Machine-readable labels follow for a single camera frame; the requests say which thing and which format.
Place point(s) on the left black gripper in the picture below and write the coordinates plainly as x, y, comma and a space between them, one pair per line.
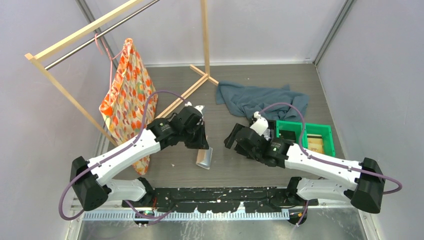
201, 142

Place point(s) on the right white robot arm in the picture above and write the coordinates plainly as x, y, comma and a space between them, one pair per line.
359, 183

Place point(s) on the orange floral fabric bag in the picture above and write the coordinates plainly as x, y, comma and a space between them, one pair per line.
126, 101

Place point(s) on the beige leather card holder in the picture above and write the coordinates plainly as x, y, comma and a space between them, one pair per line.
204, 158

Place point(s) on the green plastic bin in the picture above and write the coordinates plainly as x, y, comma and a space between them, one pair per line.
316, 137

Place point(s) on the blue grey cloth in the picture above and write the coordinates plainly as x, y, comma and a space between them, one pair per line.
244, 101

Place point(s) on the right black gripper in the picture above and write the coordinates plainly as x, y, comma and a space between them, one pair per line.
230, 140

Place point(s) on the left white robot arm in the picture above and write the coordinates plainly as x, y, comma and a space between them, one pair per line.
93, 180

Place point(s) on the metal hanging rod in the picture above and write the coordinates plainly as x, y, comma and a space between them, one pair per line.
101, 34

